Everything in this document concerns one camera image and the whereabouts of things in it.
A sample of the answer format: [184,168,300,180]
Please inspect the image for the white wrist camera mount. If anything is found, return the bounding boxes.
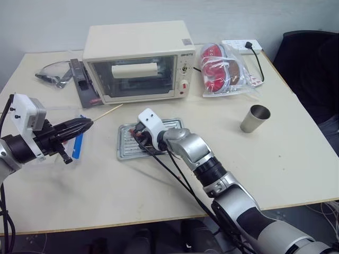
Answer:
[138,107,167,153]
[7,93,47,162]

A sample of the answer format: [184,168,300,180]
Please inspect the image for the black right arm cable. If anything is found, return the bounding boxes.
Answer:
[137,140,256,254]

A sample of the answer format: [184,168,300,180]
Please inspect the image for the white power strip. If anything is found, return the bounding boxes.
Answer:
[221,39,264,55]

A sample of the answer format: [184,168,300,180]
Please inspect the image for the white cables bundle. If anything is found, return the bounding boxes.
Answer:
[319,199,339,227]

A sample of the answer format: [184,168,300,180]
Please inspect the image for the dark flat tray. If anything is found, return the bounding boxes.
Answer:
[69,58,103,109]

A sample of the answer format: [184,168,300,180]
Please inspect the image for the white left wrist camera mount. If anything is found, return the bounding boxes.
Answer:
[7,93,47,162]

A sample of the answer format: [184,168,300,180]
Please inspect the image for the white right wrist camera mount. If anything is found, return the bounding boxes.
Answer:
[138,107,167,153]

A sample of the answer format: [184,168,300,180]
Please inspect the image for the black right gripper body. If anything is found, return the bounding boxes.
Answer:
[134,122,160,155]

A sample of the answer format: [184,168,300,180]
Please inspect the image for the steel cup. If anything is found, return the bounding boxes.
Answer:
[239,104,272,133]

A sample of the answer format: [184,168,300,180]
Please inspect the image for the clear bag with black item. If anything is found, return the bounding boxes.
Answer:
[34,60,73,90]

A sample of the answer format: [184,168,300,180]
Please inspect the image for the black plug with cable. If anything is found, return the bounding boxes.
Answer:
[244,41,266,83]

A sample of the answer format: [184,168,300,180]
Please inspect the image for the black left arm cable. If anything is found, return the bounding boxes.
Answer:
[0,94,16,254]

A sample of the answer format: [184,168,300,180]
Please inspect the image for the black chair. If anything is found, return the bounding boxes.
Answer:
[272,30,339,157]

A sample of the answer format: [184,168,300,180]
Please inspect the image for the ribbed metal baking tray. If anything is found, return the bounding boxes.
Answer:
[116,117,185,161]

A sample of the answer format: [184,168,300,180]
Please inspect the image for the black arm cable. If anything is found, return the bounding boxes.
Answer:
[0,94,16,254]
[137,140,256,254]

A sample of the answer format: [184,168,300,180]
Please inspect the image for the clear bag with red items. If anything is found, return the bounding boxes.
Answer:
[199,42,266,99]

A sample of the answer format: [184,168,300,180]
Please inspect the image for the clear plastic box blue label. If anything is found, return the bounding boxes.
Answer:
[26,105,88,168]

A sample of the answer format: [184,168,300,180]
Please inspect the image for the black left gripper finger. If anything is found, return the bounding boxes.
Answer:
[54,117,94,131]
[57,124,93,139]

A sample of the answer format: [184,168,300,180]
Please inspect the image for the cream toaster oven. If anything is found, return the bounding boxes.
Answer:
[82,20,197,105]

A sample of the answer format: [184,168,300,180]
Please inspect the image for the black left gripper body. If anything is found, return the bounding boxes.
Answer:
[33,119,73,165]

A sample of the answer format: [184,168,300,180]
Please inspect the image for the wooden skewer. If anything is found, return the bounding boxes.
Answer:
[92,103,124,123]

